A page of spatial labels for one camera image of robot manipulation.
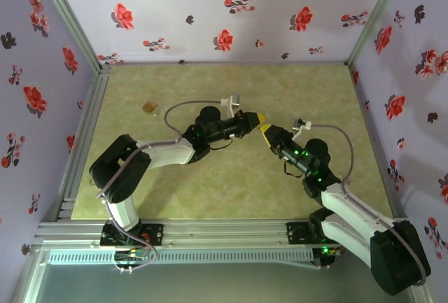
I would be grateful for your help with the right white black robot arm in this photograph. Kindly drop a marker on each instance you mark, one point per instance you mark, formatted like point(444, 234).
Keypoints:
point(353, 212)

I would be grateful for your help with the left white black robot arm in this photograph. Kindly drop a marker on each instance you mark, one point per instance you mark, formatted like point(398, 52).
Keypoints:
point(168, 150)

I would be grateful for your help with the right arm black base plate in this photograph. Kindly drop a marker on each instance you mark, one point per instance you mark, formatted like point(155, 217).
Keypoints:
point(297, 233)

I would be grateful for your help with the aluminium cross rail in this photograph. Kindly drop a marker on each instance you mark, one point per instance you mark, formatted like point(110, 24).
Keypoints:
point(224, 231)

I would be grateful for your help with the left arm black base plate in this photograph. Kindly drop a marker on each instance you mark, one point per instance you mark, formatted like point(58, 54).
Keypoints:
point(155, 234)

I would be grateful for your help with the aluminium side rail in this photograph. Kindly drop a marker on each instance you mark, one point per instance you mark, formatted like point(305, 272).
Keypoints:
point(84, 135)

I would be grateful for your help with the aluminium corner post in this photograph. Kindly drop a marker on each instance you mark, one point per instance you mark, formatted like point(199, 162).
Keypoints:
point(376, 12)
point(66, 16)

